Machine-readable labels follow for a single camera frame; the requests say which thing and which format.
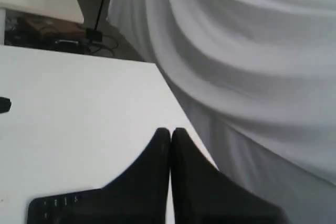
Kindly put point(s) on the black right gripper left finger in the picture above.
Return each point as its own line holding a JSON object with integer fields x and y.
{"x": 138, "y": 195}

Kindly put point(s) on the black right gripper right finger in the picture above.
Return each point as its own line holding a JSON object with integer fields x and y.
{"x": 202, "y": 194}

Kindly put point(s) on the black Acer keyboard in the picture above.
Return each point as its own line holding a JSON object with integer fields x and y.
{"x": 47, "y": 209}

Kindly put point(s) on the black left gripper tip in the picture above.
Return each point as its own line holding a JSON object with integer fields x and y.
{"x": 5, "y": 105}

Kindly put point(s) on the grey backdrop cloth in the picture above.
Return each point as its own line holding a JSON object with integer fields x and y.
{"x": 256, "y": 78}

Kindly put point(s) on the brown box on floor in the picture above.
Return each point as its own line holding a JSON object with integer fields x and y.
{"x": 36, "y": 30}

